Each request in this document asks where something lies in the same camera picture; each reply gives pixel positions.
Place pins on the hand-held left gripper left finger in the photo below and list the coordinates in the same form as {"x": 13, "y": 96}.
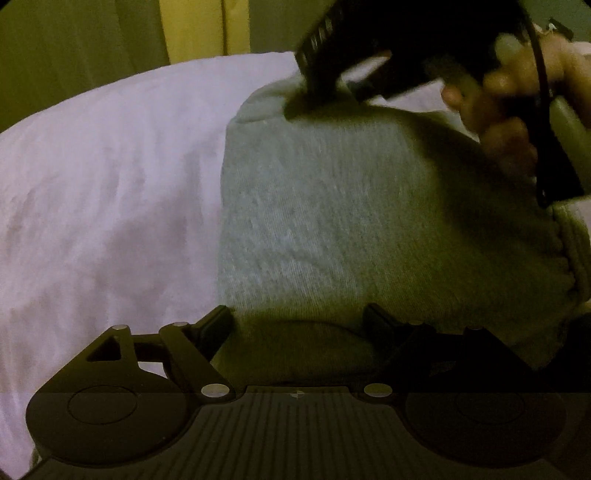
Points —
{"x": 216, "y": 325}

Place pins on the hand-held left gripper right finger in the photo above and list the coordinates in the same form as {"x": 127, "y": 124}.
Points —
{"x": 379, "y": 323}

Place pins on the grey pants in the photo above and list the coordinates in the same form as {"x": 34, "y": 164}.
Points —
{"x": 346, "y": 221}

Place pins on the person's right hand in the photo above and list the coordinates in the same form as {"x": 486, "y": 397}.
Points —
{"x": 503, "y": 134}

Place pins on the green curtain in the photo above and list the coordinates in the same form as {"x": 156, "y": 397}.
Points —
{"x": 69, "y": 50}
{"x": 272, "y": 25}

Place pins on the lavender bed sheet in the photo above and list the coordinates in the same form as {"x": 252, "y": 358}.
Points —
{"x": 106, "y": 198}

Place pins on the yellow curtain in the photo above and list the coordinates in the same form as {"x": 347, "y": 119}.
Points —
{"x": 194, "y": 30}

